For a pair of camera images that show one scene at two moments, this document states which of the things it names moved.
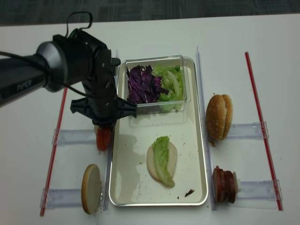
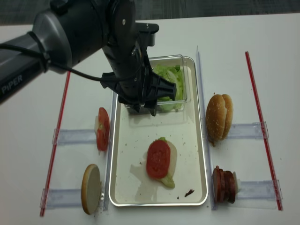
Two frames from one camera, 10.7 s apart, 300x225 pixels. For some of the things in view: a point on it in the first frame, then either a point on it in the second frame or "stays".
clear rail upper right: [248, 131] stays
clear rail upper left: [75, 137] stays
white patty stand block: [237, 183] stays
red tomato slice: [103, 135] → [158, 158]
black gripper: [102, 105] → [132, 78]
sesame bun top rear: [228, 108] stays
